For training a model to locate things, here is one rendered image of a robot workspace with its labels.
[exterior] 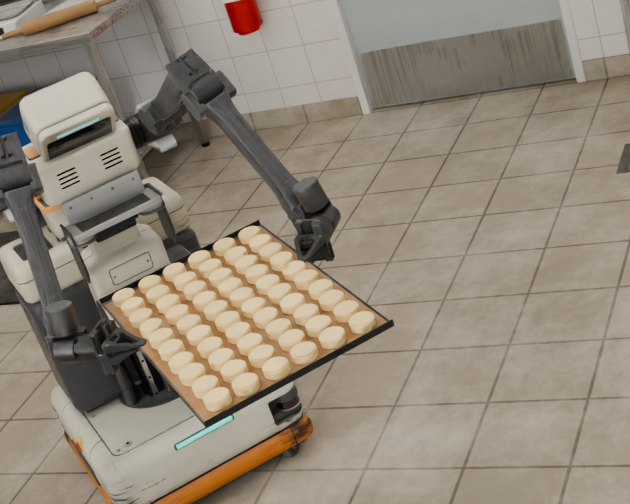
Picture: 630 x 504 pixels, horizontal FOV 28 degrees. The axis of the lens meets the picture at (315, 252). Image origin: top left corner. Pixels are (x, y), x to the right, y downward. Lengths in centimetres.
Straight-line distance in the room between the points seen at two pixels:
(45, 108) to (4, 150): 43
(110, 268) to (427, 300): 137
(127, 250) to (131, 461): 60
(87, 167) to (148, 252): 30
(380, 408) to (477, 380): 31
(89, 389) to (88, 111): 97
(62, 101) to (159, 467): 108
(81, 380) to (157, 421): 27
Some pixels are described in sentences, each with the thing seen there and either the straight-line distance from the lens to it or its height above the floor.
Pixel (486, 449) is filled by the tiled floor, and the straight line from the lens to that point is 361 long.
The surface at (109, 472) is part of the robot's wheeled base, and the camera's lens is 361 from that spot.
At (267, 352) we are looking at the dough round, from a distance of 234.
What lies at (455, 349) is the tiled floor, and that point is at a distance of 407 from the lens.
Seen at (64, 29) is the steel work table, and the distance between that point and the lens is 590.
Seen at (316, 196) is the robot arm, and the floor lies 107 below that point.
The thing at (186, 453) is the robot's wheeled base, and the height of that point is 22.
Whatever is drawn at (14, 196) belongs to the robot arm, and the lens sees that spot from 278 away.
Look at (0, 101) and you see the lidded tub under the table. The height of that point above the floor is 49.
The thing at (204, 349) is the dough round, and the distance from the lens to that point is 242.
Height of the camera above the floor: 213
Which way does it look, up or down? 25 degrees down
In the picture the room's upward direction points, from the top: 19 degrees counter-clockwise
